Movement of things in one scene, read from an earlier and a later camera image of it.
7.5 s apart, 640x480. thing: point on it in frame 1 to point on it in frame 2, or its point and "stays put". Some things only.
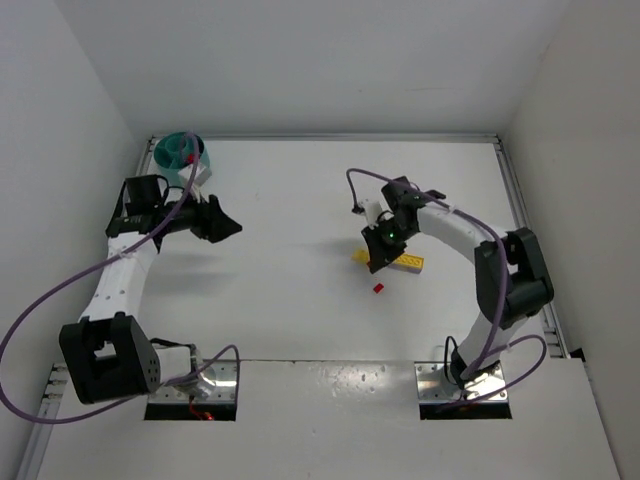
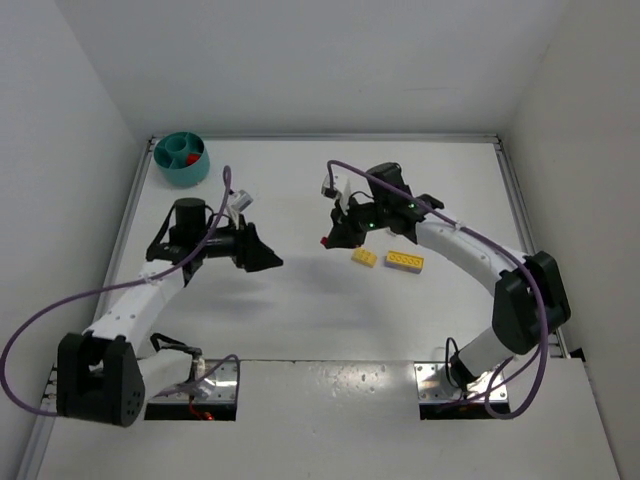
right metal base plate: x=433 y=386 stays put
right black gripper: x=382 y=244 to x=343 y=226
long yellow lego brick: x=410 y=261 stays put
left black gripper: x=204 y=218 to x=242 y=244
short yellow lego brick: x=360 y=255 stays put
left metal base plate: x=215 y=382 stays put
